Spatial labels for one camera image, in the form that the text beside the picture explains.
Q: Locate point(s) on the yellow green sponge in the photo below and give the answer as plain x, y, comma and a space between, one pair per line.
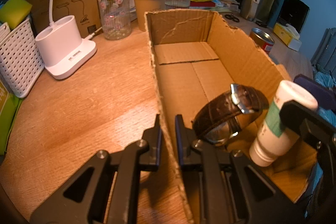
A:
14, 10

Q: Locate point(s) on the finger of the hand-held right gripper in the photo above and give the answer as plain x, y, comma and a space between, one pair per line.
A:
309, 119
320, 90

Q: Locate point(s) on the bagged paper cups green label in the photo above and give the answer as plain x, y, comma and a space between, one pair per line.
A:
6, 116

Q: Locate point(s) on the grey folding panel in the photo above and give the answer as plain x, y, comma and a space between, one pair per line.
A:
325, 48

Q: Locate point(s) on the stack of brown paper cups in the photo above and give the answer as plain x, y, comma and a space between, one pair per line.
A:
148, 1

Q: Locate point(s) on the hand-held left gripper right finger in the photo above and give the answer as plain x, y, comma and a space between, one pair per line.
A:
179, 142

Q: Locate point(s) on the floral print glass jar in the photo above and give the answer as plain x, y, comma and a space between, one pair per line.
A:
115, 19

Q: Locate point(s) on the stack of books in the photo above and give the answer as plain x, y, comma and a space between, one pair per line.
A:
227, 2

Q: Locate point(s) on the white plastic bottle green label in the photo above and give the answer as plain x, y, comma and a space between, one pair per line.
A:
270, 132

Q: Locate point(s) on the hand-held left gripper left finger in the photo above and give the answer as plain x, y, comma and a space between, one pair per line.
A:
158, 142

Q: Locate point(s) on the stainless steel tumbler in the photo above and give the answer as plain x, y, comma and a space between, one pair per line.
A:
250, 3

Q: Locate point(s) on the yellow tissue box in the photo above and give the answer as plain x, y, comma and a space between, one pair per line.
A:
286, 36

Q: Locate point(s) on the red book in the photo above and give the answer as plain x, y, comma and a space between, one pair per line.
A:
202, 4

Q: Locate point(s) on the white perforated plastic basket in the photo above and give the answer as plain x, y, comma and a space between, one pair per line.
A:
18, 61

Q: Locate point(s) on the white desk lamp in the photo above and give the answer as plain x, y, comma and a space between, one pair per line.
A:
63, 48

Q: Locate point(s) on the red metal can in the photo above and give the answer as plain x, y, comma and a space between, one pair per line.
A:
262, 40

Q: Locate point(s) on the black computer monitor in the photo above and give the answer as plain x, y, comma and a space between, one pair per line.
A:
294, 12

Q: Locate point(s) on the teal bed cloth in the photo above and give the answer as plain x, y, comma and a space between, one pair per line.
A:
325, 78

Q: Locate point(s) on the cardboard box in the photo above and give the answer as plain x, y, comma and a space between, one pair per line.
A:
183, 77

